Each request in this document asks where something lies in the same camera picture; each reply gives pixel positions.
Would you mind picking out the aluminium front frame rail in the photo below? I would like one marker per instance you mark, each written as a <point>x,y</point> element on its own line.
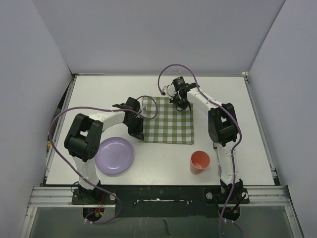
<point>51,196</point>

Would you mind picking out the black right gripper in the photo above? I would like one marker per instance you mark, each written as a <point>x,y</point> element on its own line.
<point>183,106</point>

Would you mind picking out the orange plastic cup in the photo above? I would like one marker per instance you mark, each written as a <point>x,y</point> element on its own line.
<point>200,160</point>

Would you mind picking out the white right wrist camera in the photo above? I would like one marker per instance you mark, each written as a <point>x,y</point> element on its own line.
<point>169,91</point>

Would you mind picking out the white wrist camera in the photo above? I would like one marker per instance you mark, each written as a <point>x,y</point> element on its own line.
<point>143,111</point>
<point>169,91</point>

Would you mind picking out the green white checkered cloth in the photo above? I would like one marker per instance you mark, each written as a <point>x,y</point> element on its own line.
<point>171,124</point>

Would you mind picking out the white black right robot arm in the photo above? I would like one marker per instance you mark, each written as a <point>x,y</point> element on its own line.
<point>222,123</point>

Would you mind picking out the silver metal fork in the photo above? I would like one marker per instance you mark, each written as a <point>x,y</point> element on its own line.
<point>218,160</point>

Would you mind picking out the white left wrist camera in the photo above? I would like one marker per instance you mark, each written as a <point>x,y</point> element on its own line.
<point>143,111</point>

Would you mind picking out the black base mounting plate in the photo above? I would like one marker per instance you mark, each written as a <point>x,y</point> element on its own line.
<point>164,209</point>

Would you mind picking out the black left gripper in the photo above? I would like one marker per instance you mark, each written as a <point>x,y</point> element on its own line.
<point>137,133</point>

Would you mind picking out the purple plastic plate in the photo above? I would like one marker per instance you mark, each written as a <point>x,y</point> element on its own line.
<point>114,156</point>

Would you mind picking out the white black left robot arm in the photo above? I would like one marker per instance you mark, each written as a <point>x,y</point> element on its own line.
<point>84,137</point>

